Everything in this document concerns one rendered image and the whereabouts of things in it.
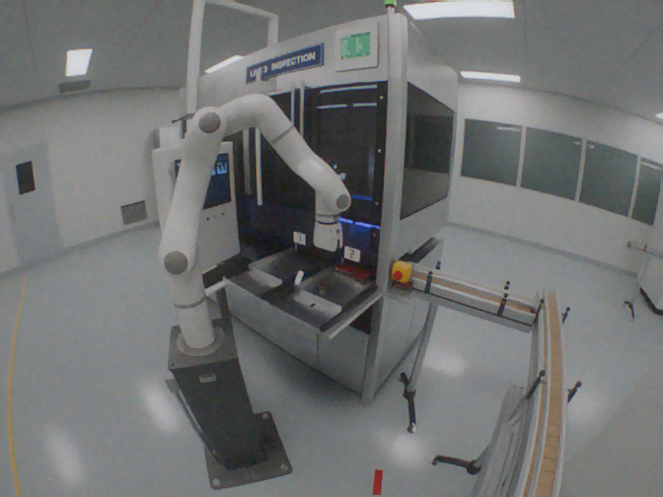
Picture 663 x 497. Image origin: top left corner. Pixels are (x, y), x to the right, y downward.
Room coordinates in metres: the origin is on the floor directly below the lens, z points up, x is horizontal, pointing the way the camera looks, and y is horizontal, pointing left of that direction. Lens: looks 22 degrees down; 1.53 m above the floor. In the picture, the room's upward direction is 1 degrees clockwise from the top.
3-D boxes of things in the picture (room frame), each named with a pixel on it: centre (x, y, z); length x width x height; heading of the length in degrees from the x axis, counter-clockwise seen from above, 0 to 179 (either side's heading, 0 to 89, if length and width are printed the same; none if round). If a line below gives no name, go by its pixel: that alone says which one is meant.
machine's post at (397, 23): (1.13, -0.25, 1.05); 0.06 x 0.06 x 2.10; 53
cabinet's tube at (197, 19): (1.50, 0.84, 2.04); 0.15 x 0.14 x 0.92; 153
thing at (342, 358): (2.10, 0.27, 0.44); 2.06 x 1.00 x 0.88; 53
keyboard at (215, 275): (1.39, 0.63, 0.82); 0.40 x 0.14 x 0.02; 153
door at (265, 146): (1.53, 0.32, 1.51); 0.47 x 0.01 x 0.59; 53
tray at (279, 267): (1.33, 0.23, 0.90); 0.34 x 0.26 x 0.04; 143
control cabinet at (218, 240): (1.51, 0.81, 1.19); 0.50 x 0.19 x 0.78; 153
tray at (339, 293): (1.13, -0.04, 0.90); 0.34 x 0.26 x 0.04; 143
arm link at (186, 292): (0.75, 0.49, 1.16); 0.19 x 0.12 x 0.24; 25
